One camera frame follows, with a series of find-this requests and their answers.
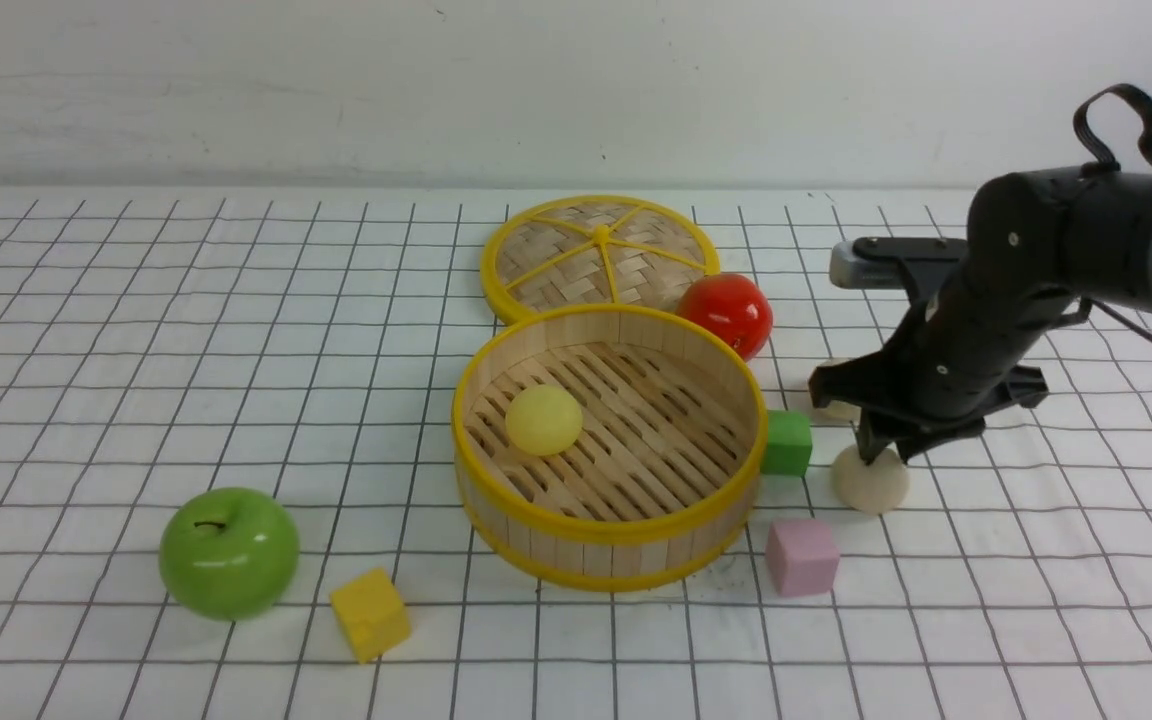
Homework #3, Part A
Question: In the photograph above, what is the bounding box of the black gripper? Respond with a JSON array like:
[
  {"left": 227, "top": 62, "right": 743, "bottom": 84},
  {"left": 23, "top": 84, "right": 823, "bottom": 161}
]
[{"left": 808, "top": 275, "right": 1073, "bottom": 467}]

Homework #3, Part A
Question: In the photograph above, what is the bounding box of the white bun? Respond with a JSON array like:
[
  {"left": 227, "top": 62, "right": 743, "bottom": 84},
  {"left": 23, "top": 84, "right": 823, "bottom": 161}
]
[
  {"left": 814, "top": 357, "right": 861, "bottom": 425},
  {"left": 829, "top": 445, "right": 911, "bottom": 516}
]

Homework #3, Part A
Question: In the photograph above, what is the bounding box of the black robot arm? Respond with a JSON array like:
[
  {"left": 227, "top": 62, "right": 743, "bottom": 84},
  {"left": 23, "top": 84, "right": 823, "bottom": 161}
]
[{"left": 808, "top": 168, "right": 1152, "bottom": 464}]

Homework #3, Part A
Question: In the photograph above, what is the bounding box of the bamboo steamer tray yellow rim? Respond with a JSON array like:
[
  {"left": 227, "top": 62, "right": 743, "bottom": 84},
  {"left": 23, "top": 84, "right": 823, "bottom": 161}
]
[{"left": 450, "top": 304, "right": 770, "bottom": 593}]

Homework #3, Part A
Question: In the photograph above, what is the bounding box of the bamboo steamer lid yellow rim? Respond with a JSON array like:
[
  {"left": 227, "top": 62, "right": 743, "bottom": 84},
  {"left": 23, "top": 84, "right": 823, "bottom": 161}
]
[{"left": 479, "top": 195, "right": 721, "bottom": 325}]

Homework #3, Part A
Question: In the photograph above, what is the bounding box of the green cube block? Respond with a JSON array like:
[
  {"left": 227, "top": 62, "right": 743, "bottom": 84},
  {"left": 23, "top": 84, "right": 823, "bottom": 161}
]
[{"left": 761, "top": 410, "right": 814, "bottom": 477}]

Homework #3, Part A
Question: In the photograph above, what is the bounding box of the pink cube block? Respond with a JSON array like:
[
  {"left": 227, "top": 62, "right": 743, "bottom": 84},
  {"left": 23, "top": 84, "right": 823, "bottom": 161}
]
[{"left": 764, "top": 518, "right": 840, "bottom": 598}]

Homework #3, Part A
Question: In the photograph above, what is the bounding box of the red tomato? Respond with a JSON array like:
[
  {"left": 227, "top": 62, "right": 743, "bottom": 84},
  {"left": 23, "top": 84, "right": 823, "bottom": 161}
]
[{"left": 675, "top": 273, "right": 774, "bottom": 363}]

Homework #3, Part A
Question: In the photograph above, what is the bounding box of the white grid tablecloth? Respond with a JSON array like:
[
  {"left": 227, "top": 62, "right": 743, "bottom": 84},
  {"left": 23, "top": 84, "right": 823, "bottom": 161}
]
[{"left": 0, "top": 188, "right": 1152, "bottom": 719}]

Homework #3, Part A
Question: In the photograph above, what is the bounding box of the yellow bun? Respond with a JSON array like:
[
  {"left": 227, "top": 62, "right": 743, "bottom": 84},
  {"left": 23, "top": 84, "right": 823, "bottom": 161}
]
[{"left": 506, "top": 384, "right": 584, "bottom": 456}]

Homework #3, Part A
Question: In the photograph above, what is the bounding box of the yellow cube block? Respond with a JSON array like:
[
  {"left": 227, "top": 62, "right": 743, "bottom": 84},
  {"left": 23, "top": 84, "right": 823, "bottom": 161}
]
[{"left": 329, "top": 568, "right": 412, "bottom": 664}]

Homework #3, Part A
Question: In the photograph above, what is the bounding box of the green apple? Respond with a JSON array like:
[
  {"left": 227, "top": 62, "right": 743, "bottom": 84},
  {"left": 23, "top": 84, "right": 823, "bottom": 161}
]
[{"left": 157, "top": 487, "right": 300, "bottom": 623}]

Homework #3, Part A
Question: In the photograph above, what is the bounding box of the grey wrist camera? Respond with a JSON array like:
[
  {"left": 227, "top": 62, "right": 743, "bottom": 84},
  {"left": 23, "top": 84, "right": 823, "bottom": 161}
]
[{"left": 828, "top": 236, "right": 968, "bottom": 302}]

